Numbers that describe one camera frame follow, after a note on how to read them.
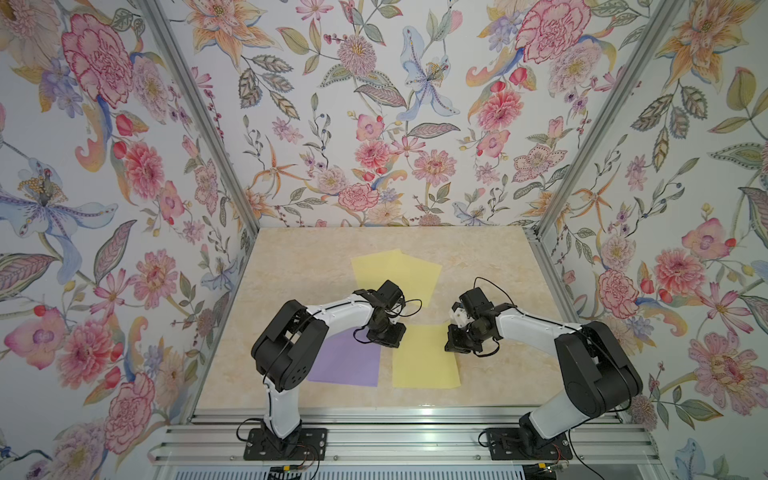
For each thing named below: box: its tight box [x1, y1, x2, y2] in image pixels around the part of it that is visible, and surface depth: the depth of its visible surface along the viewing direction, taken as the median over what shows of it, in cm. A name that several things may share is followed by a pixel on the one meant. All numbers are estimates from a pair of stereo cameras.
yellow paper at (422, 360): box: [392, 324, 461, 389], surface depth 88 cm
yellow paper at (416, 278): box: [393, 253, 443, 308], surface depth 112 cm
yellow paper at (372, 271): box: [351, 249, 404, 294], surface depth 113 cm
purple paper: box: [308, 326, 381, 387], surface depth 86 cm
